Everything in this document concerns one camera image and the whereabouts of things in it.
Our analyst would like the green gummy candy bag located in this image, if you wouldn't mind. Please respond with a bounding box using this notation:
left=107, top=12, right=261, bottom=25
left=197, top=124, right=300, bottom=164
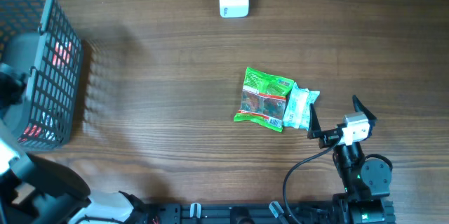
left=234, top=67, right=294, bottom=132

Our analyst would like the teal tissue pack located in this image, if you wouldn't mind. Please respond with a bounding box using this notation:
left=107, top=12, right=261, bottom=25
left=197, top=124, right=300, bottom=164
left=283, top=83, right=320, bottom=130

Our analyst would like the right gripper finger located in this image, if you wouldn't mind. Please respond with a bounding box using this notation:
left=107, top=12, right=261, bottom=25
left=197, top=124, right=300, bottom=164
left=352, top=95, right=377, bottom=126
left=307, top=104, right=322, bottom=139

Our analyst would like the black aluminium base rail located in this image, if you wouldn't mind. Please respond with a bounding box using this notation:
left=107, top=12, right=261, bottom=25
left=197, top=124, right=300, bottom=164
left=140, top=201, right=396, bottom=224

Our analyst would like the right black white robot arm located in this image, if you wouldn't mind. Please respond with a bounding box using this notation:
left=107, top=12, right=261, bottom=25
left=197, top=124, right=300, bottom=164
left=308, top=95, right=396, bottom=224

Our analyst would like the red snack sachet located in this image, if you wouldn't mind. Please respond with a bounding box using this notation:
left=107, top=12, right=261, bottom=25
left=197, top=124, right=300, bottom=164
left=52, top=41, right=72, bottom=68

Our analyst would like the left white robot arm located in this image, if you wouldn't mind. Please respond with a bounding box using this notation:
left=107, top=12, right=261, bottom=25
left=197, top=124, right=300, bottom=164
left=1, top=124, right=152, bottom=223

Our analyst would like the grey plastic mesh basket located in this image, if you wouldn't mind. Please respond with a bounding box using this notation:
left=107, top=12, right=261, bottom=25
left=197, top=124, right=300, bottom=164
left=1, top=0, right=83, bottom=151

